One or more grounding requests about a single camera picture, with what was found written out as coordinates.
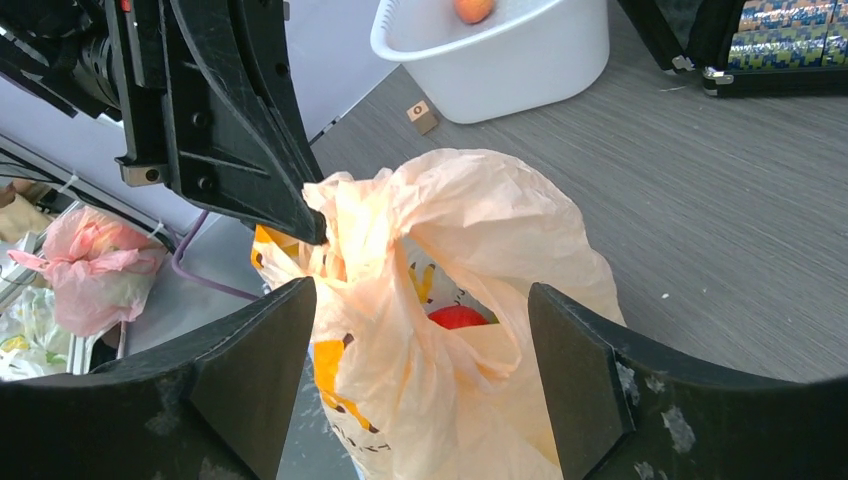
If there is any pink plastic bag background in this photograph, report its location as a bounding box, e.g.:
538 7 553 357
9 207 167 337

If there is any red fake apple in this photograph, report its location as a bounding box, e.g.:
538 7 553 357
428 305 489 330

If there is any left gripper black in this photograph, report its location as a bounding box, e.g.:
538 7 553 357
1 1 326 245

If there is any translucent plastic bag banana print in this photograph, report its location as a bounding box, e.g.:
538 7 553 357
251 149 623 480

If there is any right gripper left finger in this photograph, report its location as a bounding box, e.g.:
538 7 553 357
1 278 316 479

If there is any white plastic bags background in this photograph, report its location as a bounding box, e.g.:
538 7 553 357
1 286 90 381

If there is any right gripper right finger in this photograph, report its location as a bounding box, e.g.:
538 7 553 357
528 283 847 479

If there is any small wooden cube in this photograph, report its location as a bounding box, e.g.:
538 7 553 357
406 100 439 135

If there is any white plastic basin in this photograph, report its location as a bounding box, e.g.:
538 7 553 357
370 0 610 124

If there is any black poker chip case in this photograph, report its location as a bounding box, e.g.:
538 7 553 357
619 0 847 98

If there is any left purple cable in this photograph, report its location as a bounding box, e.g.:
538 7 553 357
170 210 261 303

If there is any orange fake peach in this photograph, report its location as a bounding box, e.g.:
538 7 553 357
452 0 496 25

